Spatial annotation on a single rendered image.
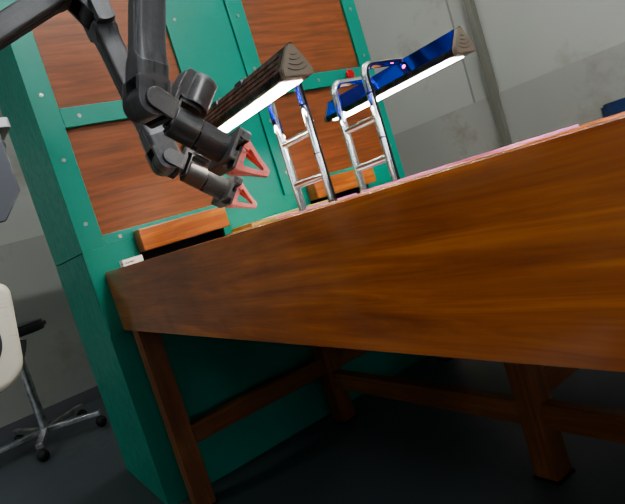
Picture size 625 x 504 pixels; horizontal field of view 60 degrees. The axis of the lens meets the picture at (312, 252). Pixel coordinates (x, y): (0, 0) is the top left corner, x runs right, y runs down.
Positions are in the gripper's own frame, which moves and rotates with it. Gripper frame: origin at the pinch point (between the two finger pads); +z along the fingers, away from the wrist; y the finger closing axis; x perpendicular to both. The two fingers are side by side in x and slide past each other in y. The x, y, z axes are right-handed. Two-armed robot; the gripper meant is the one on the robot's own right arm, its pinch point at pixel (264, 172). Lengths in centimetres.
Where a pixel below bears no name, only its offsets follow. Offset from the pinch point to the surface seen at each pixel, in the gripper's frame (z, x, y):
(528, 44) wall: 163, -198, 93
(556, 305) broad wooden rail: 3, 28, -63
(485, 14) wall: 144, -218, 113
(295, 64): -0.5, -26.5, 2.7
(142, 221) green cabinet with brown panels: -2, -3, 82
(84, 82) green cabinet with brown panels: -34, -36, 82
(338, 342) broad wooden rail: 5.8, 31.0, -30.8
